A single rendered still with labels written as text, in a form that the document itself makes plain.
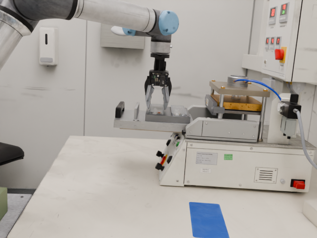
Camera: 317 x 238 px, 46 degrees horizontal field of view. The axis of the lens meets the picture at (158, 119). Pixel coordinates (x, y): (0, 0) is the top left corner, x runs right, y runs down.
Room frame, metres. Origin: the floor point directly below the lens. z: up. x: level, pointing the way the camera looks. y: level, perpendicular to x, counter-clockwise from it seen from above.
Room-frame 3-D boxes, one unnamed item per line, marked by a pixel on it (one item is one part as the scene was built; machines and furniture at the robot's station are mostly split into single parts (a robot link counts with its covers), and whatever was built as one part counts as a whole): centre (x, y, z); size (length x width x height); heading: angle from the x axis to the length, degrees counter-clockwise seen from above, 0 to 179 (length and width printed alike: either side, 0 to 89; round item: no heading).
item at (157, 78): (1.41, 0.01, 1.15); 0.09 x 0.08 x 0.12; 0
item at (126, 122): (1.45, 0.01, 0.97); 0.30 x 0.22 x 0.08; 90
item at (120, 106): (1.45, 0.15, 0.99); 0.15 x 0.02 x 0.04; 0
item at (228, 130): (1.31, -0.22, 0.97); 0.26 x 0.05 x 0.07; 90
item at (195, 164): (1.43, -0.29, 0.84); 0.53 x 0.37 x 0.17; 90
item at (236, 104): (1.44, -0.29, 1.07); 0.22 x 0.17 x 0.10; 0
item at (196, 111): (1.58, -0.22, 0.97); 0.25 x 0.05 x 0.07; 90
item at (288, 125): (1.22, -0.42, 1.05); 0.15 x 0.05 x 0.15; 0
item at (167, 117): (1.45, -0.03, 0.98); 0.20 x 0.17 x 0.03; 0
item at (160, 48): (1.42, 0.01, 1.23); 0.08 x 0.08 x 0.05
